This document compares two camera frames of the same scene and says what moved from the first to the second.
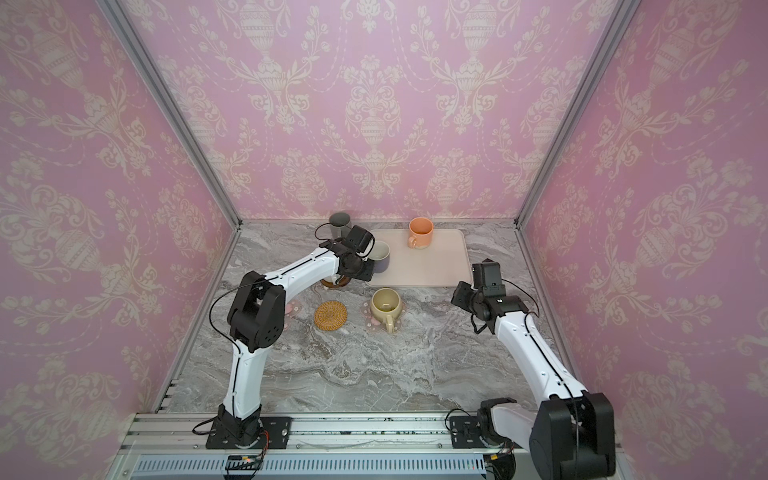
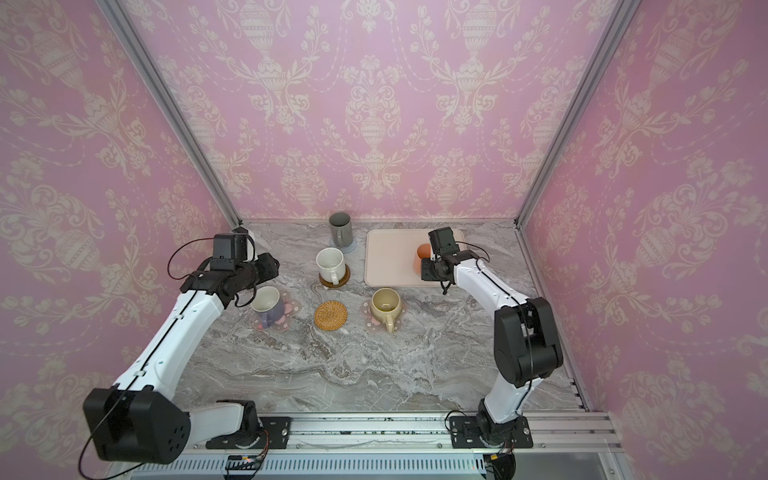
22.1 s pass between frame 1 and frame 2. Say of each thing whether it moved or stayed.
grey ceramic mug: stayed
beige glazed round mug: stayed
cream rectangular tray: stayed
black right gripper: moved
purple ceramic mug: moved
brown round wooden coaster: stayed
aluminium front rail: stayed
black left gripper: moved
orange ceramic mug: moved
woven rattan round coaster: stayed
